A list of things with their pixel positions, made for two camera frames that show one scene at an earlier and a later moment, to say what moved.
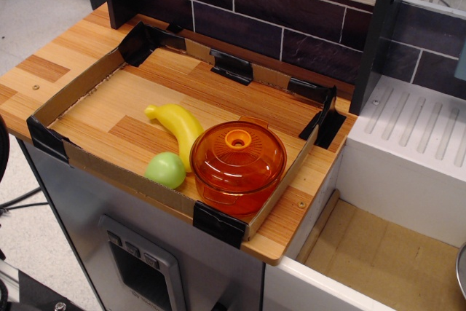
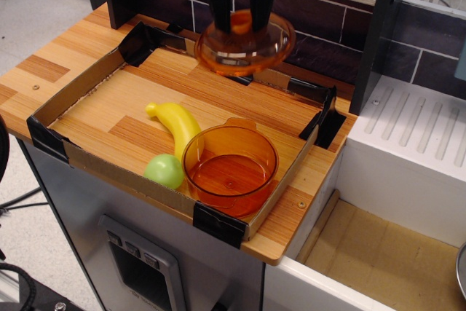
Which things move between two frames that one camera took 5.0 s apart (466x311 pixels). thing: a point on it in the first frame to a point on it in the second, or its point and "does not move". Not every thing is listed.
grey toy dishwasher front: [148, 272] does not move
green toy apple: [166, 169] does not move
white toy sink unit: [384, 233] does not move
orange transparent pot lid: [239, 154] to [243, 51]
